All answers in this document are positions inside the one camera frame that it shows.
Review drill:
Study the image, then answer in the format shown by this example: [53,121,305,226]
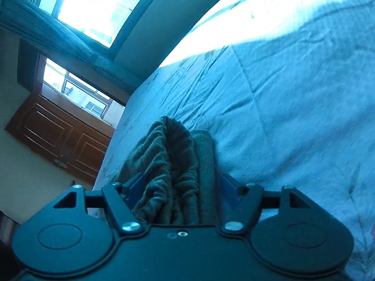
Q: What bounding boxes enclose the teal curtain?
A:
[0,0,143,87]

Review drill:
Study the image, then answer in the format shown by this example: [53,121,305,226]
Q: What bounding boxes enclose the bed with floral sheet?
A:
[92,0,375,281]

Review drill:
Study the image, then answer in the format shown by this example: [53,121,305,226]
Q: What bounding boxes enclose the brown wooden door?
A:
[4,93,115,187]

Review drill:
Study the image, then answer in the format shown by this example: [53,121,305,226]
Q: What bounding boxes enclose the large bedroom window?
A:
[29,0,166,60]

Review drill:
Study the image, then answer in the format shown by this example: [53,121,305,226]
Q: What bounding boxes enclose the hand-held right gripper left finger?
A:
[53,172,146,236]

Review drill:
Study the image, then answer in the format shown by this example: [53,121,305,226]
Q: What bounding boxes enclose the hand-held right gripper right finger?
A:
[220,173,313,236]

